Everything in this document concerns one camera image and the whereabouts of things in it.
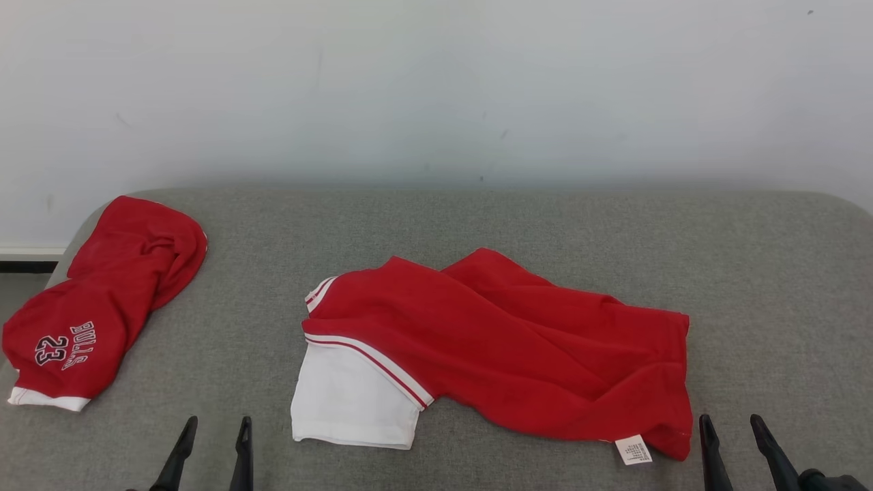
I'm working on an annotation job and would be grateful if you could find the red shorts Bulls print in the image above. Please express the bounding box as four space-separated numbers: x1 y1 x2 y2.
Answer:
2 196 209 413

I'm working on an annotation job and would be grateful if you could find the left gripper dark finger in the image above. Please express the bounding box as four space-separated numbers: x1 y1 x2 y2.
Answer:
149 415 199 491
228 415 254 491

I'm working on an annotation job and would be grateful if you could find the white and black baseboard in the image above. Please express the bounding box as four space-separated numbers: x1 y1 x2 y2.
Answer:
0 245 69 274

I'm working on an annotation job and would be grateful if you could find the red jersey number 23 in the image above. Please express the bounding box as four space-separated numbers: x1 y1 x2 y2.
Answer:
291 247 694 466

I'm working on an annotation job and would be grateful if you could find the grey fabric sofa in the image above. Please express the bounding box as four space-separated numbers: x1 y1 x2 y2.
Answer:
0 188 873 491

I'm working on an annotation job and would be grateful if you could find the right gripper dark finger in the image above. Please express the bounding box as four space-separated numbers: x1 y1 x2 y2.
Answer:
750 413 803 491
698 413 735 491

